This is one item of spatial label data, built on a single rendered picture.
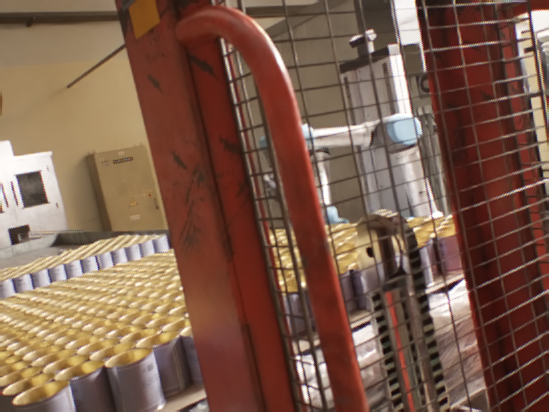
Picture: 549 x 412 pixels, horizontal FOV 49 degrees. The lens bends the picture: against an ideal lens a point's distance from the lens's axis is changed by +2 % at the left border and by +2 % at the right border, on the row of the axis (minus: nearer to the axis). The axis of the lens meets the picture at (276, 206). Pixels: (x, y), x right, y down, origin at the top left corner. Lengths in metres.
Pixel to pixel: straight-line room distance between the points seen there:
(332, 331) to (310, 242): 0.08
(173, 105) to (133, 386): 0.41
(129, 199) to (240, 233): 8.25
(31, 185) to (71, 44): 2.76
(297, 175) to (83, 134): 8.70
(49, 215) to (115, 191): 1.62
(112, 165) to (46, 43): 1.92
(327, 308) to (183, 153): 0.24
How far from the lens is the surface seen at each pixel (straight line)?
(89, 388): 0.89
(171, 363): 0.93
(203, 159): 0.60
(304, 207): 0.49
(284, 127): 0.49
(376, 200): 2.76
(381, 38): 3.49
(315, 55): 4.30
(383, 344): 0.90
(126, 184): 8.86
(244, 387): 0.66
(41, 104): 9.08
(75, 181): 9.04
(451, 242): 1.27
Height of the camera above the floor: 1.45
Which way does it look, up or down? 5 degrees down
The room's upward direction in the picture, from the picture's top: 12 degrees counter-clockwise
